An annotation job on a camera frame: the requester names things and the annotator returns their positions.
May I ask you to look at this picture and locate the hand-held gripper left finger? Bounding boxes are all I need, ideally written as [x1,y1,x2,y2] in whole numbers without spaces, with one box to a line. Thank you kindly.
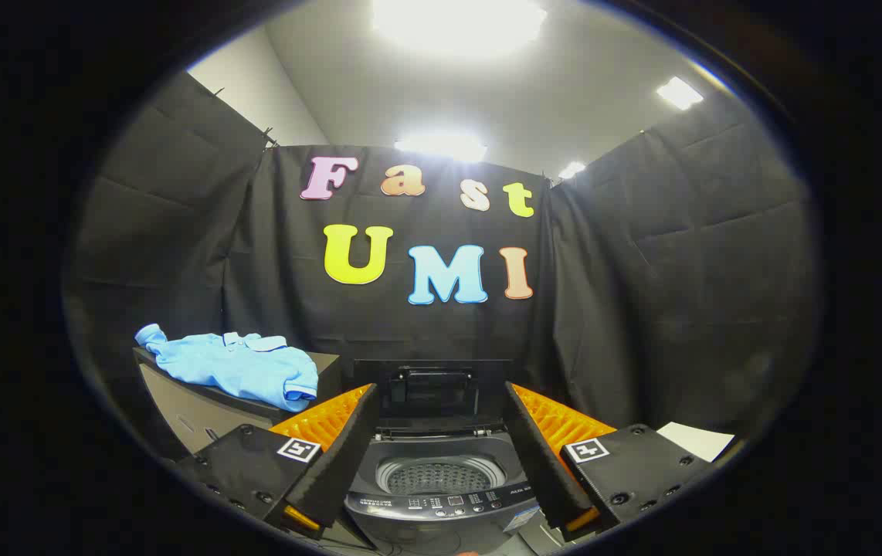
[177,383,380,540]

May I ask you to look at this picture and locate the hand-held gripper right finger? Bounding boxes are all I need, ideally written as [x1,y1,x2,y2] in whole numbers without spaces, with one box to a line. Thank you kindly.
[503,381,712,543]

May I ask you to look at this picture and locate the dark grey washing machine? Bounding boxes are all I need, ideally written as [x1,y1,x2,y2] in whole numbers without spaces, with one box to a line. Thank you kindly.
[344,429,542,555]

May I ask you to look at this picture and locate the light blue polo shirt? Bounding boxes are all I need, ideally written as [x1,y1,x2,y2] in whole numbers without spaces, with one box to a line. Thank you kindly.
[134,323,320,412]

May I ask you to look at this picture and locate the white paper sheet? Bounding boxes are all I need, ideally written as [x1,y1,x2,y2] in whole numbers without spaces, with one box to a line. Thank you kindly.
[656,421,737,463]

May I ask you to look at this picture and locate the grey cabinet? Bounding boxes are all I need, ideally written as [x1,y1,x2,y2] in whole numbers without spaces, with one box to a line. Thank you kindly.
[132,347,343,456]

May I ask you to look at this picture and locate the black backdrop cloth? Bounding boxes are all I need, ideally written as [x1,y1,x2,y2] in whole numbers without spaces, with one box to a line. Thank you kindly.
[63,69,820,464]

